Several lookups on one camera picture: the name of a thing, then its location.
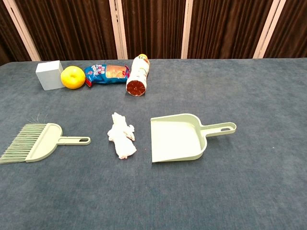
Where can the light green plastic dustpan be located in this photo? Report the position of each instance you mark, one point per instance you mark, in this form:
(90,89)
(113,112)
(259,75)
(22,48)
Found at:
(177,139)

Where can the white paper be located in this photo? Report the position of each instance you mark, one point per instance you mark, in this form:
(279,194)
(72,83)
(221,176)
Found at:
(121,141)

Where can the light green hand broom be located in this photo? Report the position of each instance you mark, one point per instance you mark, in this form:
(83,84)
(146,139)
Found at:
(45,141)

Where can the white drink bottle yellow cap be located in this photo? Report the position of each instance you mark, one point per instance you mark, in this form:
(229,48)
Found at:
(139,72)

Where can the blue snack bag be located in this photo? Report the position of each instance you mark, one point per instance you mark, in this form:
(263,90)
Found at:
(105,74)

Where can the brown pleated curtain panel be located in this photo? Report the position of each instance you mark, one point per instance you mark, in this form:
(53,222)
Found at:
(72,28)
(292,28)
(153,28)
(7,43)
(227,28)

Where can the yellow round fruit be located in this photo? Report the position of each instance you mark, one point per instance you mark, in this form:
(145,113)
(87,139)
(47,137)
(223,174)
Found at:
(72,77)

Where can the white cube box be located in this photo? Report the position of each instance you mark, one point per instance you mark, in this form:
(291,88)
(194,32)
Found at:
(49,76)

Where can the white screen frame post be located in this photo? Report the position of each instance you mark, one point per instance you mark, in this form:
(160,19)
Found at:
(267,31)
(21,31)
(117,28)
(187,28)

